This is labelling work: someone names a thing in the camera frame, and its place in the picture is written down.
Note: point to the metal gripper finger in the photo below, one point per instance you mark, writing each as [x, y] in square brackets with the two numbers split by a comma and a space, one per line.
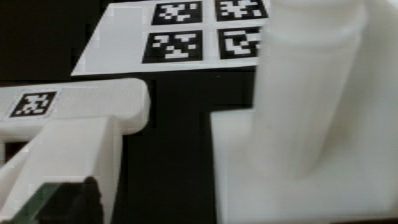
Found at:
[64, 204]

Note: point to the white chair back frame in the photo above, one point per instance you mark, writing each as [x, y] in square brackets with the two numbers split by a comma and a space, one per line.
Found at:
[64, 121]

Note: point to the white chair seat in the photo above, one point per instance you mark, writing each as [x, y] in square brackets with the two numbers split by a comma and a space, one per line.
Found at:
[306, 148]

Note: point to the white marker base plate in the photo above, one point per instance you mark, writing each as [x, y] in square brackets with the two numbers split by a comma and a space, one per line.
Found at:
[167, 35]

